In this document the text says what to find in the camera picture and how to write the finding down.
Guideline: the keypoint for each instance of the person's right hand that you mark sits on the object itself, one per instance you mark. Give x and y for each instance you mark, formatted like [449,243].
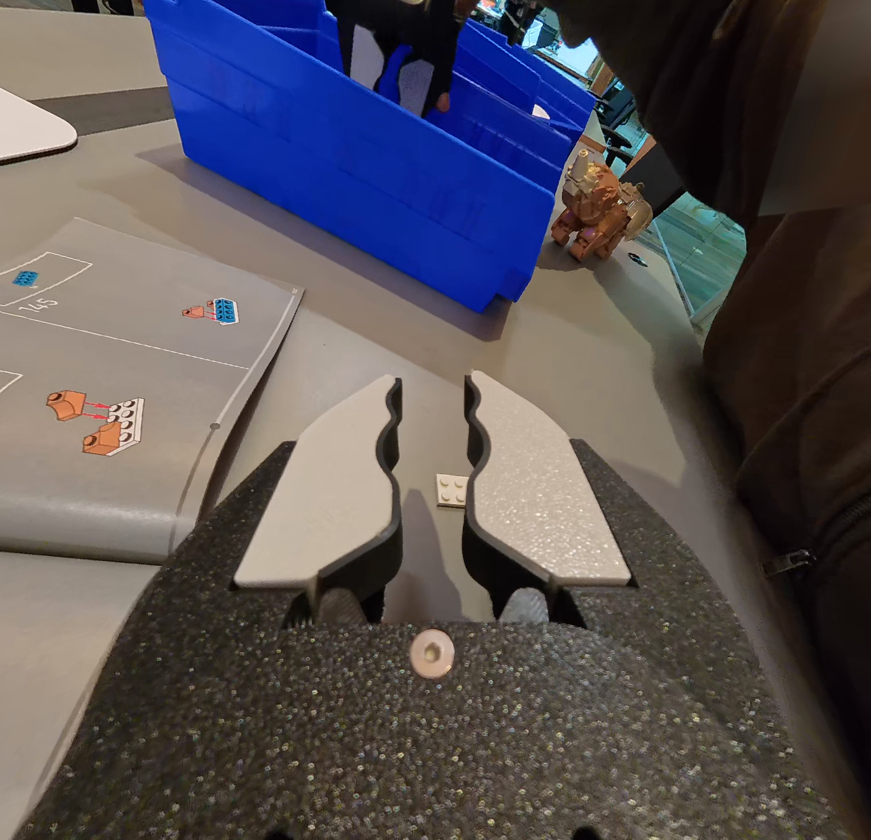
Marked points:
[443,102]

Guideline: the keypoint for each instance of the person's dark brown jacket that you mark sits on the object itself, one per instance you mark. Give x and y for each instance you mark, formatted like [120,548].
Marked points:
[803,411]

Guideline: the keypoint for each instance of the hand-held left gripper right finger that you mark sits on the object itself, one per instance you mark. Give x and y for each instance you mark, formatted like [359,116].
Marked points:
[544,506]

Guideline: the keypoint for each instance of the person's right forearm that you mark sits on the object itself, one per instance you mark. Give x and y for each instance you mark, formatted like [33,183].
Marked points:
[680,71]

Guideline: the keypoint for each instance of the brown toy brick figure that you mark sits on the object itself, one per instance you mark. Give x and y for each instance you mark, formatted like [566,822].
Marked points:
[599,207]

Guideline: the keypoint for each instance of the white stand base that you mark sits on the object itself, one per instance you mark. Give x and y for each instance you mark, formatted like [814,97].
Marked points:
[27,129]

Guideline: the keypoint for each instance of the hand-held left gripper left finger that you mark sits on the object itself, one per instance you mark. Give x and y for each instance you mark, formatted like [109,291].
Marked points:
[326,506]

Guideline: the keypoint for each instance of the black office chair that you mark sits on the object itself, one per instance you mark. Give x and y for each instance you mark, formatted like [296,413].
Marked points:
[616,102]

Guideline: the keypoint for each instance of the grey instruction booklet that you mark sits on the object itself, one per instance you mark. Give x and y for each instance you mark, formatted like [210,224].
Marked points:
[136,377]

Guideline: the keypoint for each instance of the blue plastic bin with bricks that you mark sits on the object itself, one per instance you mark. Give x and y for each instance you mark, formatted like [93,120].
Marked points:
[306,153]

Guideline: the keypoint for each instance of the small white brick plate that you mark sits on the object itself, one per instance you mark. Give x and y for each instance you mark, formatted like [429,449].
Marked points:
[450,491]

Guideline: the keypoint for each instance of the grey desk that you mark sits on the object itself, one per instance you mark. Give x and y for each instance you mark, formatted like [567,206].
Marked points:
[578,350]

